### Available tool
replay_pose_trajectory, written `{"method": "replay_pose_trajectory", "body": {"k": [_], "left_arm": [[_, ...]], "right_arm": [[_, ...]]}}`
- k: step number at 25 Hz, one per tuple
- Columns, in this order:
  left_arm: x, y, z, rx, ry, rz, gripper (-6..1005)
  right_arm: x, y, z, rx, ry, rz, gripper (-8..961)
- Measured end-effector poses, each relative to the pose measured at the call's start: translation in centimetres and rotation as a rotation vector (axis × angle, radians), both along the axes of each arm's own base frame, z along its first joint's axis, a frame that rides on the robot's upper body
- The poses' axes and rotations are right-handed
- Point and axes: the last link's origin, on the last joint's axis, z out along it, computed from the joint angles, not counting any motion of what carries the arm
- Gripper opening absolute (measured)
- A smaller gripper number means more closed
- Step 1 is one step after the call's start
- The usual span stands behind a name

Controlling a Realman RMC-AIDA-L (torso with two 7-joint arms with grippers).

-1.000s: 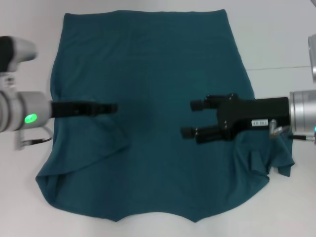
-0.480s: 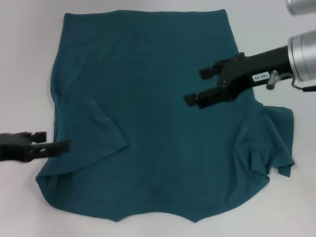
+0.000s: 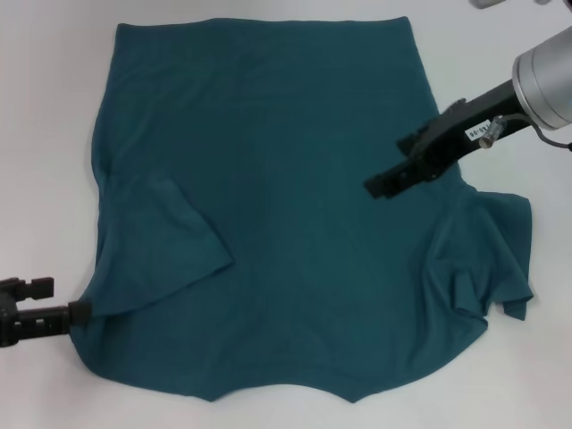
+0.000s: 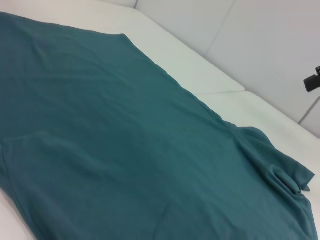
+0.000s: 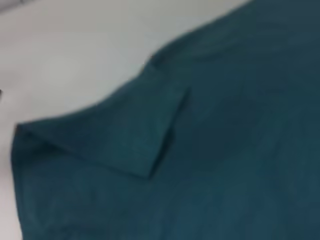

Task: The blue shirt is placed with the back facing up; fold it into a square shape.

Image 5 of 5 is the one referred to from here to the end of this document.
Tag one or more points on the teal blue shirt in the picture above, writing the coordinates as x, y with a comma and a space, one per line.
225, 150

